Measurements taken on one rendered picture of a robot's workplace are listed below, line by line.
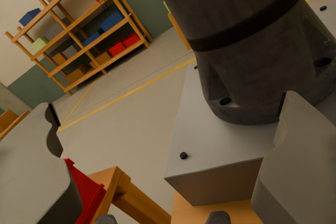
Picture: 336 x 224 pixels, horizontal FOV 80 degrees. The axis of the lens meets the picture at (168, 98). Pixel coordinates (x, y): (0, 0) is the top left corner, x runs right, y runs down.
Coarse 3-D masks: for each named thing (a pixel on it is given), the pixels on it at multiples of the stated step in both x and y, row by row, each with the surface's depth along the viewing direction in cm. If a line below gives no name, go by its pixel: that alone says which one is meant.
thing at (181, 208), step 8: (176, 192) 28; (176, 200) 27; (184, 200) 26; (240, 200) 22; (248, 200) 22; (176, 208) 26; (184, 208) 25; (192, 208) 25; (200, 208) 24; (208, 208) 24; (216, 208) 23; (224, 208) 23; (232, 208) 22; (240, 208) 22; (248, 208) 21; (176, 216) 25; (184, 216) 25; (192, 216) 24; (200, 216) 23; (232, 216) 22; (240, 216) 21; (248, 216) 21; (256, 216) 20
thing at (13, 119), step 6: (6, 114) 548; (12, 114) 561; (24, 114) 550; (0, 120) 528; (6, 120) 541; (12, 120) 554; (18, 120) 528; (0, 126) 522; (6, 126) 534; (12, 126) 508; (0, 132) 529; (6, 132) 488; (0, 138) 469
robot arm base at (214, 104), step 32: (288, 0) 16; (224, 32) 17; (256, 32) 17; (288, 32) 17; (320, 32) 18; (224, 64) 19; (256, 64) 18; (288, 64) 17; (320, 64) 19; (224, 96) 23; (256, 96) 19; (320, 96) 18
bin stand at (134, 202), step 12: (108, 168) 51; (96, 180) 50; (108, 180) 47; (120, 180) 49; (108, 192) 45; (120, 192) 50; (132, 192) 52; (108, 204) 44; (120, 204) 51; (132, 204) 50; (144, 204) 54; (156, 204) 58; (96, 216) 41; (132, 216) 54; (144, 216) 53; (156, 216) 56; (168, 216) 60
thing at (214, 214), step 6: (102, 216) 6; (108, 216) 6; (210, 216) 5; (216, 216) 5; (222, 216) 5; (228, 216) 5; (96, 222) 5; (102, 222) 5; (108, 222) 5; (114, 222) 5; (210, 222) 5; (216, 222) 5; (222, 222) 5; (228, 222) 5
